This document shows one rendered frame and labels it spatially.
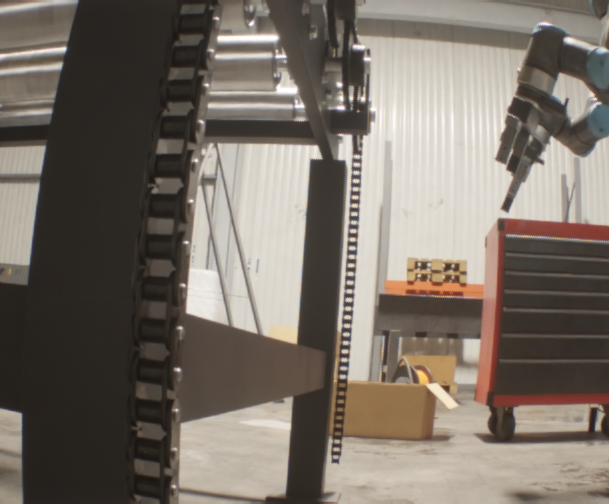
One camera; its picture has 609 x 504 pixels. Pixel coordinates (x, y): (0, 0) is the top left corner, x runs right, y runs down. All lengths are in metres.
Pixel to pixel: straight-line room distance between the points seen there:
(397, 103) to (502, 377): 8.98
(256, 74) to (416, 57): 10.69
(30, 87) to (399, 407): 2.14
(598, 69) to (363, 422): 2.05
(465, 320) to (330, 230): 4.52
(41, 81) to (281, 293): 9.81
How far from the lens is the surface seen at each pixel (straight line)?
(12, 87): 1.58
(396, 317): 6.00
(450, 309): 6.05
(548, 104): 1.60
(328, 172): 1.62
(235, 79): 1.39
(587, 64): 1.57
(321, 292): 1.57
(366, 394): 3.15
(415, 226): 11.19
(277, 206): 11.38
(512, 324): 3.05
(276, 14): 0.96
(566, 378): 3.10
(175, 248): 0.33
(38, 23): 1.24
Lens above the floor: 0.31
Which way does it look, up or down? 9 degrees up
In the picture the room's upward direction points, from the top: 4 degrees clockwise
